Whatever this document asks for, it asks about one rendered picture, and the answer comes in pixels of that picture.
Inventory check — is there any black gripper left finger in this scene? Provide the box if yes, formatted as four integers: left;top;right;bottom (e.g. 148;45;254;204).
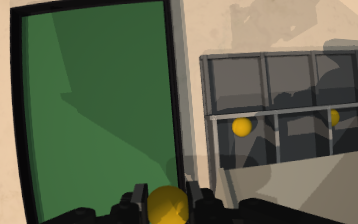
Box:
40;183;150;224

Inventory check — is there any yellow ball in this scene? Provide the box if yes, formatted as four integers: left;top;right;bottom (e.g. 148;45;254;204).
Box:
331;109;340;126
232;117;252;137
147;185;189;224

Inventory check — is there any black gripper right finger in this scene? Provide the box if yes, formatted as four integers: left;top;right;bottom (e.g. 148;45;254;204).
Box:
186;181;344;224

